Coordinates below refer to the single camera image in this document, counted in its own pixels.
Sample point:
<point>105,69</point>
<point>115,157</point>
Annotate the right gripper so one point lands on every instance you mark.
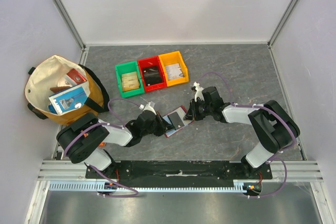
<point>196,109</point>

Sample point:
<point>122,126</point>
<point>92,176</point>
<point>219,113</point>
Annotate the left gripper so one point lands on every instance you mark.
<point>164,126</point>

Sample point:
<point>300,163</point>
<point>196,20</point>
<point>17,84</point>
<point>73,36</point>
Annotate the red leather card holder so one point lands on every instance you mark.
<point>182,112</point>

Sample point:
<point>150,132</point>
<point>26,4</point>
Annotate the black credit card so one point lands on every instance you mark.
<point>176,120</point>

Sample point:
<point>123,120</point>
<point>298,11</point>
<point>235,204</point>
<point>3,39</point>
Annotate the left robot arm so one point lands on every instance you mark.
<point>81,139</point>

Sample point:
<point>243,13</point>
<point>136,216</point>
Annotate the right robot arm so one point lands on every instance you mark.
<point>274,128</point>

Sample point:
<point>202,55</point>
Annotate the white card in yellow bin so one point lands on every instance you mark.
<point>174,71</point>

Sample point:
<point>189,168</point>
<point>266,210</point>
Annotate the black card in red bin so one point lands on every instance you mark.
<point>151,75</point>

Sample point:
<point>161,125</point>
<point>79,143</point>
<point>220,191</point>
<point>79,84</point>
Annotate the beige cards in green bin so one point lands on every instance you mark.
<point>130,81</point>

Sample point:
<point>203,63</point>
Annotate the yellow plastic bin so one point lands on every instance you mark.
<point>171,58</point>

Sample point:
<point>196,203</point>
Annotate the red plastic bin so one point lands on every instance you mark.
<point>149,62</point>

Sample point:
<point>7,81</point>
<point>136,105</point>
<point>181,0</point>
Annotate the green plastic bin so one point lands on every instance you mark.
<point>126,68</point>

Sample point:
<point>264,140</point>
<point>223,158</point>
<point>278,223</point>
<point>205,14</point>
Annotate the blue product box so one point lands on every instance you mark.
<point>70,99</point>

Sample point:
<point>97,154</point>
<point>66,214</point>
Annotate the red white box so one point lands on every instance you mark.
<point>73,77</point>

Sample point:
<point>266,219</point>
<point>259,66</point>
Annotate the canvas tote bag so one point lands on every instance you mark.
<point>48,78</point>

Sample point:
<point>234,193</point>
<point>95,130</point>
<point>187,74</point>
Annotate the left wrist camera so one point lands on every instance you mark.
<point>148,107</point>

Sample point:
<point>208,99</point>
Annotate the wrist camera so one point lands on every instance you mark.
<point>148,107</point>
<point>198,91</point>

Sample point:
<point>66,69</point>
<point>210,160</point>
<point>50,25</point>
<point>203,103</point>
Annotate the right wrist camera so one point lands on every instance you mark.
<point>198,91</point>

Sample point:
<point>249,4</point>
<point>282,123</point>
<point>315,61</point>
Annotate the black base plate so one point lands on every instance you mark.
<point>204,169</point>

